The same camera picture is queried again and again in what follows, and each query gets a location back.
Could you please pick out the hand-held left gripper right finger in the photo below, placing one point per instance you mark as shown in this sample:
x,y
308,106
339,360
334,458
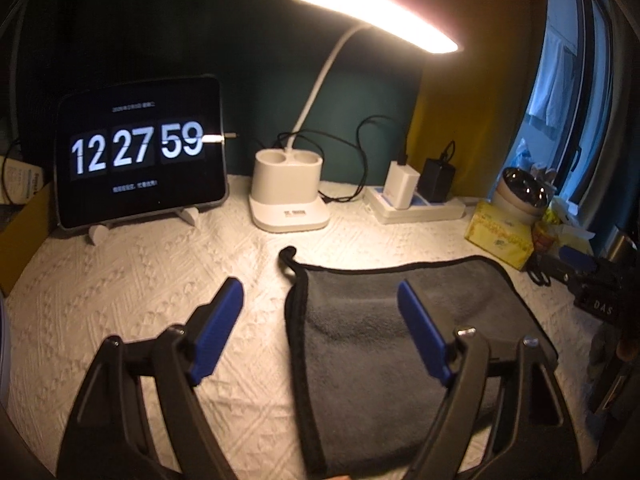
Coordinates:
x,y
419,325

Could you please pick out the yellow snack packet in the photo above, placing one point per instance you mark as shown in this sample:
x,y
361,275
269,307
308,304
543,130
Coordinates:
x,y
555,232

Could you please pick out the white tablet stand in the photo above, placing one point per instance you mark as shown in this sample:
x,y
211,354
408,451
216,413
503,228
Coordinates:
x,y
107,230

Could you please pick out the cardboard box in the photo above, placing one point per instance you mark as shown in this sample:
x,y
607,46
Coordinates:
x,y
22,240

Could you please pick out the white textured tablecloth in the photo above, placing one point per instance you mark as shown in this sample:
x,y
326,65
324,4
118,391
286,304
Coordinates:
x,y
165,310

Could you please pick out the tablet showing flip clock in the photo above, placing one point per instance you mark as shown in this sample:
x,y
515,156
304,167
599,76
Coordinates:
x,y
140,152

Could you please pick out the grey towel with black trim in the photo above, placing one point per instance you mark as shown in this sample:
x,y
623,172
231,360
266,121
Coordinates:
x,y
380,360

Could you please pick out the white power strip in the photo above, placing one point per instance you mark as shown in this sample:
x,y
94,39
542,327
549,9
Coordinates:
x,y
415,207

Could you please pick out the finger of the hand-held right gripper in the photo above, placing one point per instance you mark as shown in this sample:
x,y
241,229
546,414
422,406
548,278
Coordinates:
x,y
575,256

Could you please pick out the black power adapter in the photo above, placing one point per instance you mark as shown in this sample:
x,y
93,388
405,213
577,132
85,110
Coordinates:
x,y
436,179

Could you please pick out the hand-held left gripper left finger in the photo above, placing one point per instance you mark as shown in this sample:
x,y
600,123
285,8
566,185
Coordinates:
x,y
219,319

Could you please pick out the window frame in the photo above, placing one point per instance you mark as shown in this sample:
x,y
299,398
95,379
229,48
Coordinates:
x,y
590,110

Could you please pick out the white charger plug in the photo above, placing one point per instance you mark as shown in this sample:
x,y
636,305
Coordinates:
x,y
401,186

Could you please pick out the steel lidded pot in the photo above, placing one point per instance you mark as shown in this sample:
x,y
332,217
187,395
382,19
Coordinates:
x,y
520,195

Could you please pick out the white desk lamp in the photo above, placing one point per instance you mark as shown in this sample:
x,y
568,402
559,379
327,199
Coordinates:
x,y
300,180

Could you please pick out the yellow tissue box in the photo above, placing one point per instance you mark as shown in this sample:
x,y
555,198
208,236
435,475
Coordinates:
x,y
497,235

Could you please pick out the white packet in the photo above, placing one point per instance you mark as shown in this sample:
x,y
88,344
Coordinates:
x,y
17,180

